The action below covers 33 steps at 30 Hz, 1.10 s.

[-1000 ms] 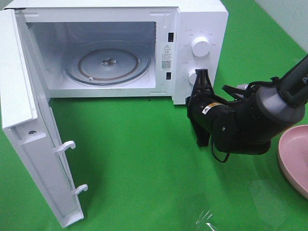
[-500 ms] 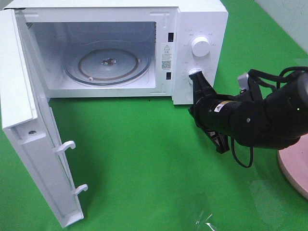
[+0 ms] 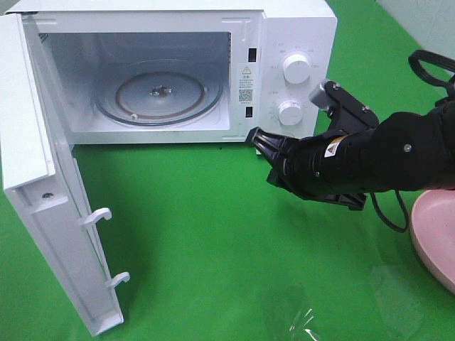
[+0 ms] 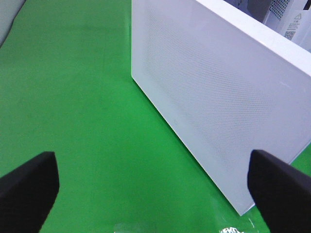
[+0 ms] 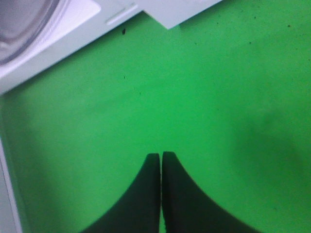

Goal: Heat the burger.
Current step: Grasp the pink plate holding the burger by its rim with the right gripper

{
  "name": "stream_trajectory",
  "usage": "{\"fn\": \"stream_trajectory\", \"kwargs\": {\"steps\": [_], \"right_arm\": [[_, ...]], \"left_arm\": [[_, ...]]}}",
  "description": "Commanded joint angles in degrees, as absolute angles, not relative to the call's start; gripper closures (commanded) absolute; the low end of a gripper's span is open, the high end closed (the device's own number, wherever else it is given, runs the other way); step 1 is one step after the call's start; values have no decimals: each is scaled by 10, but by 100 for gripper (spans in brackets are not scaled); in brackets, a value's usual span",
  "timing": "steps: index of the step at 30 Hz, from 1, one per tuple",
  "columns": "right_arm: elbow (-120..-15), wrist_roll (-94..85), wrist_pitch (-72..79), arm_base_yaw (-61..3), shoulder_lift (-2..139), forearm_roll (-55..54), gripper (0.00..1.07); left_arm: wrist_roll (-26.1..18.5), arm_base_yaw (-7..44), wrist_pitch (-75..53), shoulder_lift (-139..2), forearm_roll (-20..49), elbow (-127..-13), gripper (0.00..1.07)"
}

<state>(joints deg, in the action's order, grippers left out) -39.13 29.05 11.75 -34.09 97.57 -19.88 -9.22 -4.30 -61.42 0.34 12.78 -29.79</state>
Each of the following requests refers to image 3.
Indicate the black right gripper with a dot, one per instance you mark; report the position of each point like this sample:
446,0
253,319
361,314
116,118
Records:
324,168

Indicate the pink round plate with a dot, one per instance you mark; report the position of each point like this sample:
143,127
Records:
432,234

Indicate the white microwave door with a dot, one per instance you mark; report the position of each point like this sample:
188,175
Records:
42,180

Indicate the right robot arm black grey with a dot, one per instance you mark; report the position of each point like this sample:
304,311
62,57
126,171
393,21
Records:
407,151

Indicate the lower white microwave knob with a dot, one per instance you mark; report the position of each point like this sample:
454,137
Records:
290,113

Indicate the white microwave knob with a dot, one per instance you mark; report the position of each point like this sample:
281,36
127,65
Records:
290,113
296,68

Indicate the upper white microwave knob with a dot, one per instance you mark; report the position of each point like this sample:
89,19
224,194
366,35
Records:
296,68

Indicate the white microwave oven body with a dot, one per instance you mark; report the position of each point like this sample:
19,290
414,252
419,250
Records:
247,40

